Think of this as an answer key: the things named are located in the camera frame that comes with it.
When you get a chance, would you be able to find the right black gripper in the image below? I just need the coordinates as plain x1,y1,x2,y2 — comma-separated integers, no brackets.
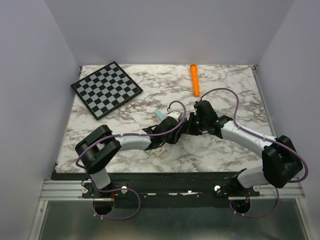
181,111,208,136

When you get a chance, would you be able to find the black stapler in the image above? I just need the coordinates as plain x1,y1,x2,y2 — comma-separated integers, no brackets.
171,112,201,144

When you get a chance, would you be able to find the white staples box sleeve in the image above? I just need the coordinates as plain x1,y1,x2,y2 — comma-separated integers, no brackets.
152,147,166,157

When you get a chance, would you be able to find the light blue stapler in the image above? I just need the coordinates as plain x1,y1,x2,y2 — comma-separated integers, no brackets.
154,109,166,122

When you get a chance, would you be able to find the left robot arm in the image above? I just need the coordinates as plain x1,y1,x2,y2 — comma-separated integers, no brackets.
75,116,186,198

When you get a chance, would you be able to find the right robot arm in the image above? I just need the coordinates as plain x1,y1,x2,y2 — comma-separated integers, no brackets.
186,100,303,196

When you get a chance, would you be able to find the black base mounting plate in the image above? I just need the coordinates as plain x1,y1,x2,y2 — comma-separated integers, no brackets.
51,171,261,210

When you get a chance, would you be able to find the black grey chessboard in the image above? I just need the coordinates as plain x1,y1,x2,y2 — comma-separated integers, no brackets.
70,61,143,121

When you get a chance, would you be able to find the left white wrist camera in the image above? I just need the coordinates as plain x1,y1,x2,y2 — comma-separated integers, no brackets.
167,111,183,122

